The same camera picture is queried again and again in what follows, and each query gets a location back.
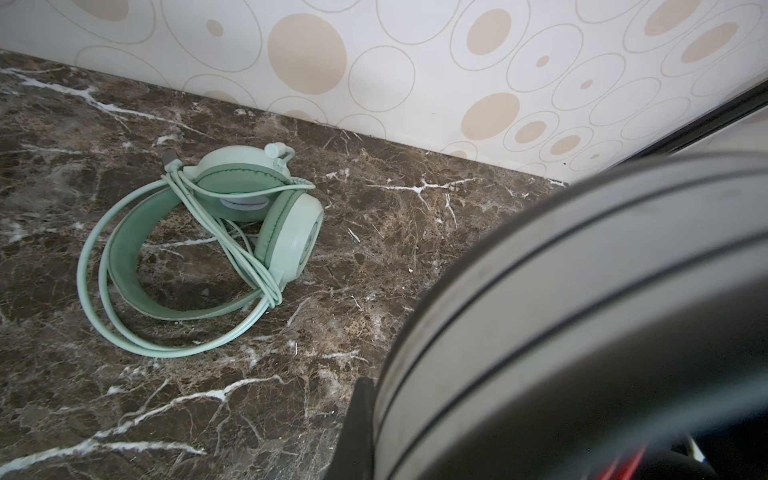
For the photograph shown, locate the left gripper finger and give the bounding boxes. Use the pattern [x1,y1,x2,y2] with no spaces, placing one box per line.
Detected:
[324,377,376,480]

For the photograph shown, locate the mint green wired headphones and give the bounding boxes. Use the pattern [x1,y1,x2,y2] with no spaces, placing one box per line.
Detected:
[76,142,324,358]

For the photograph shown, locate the white black red-cabled headphones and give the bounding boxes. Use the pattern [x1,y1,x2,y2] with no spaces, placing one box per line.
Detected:
[372,152,767,479]

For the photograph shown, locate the right black frame post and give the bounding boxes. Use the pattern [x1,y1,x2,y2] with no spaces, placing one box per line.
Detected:
[618,75,767,165]

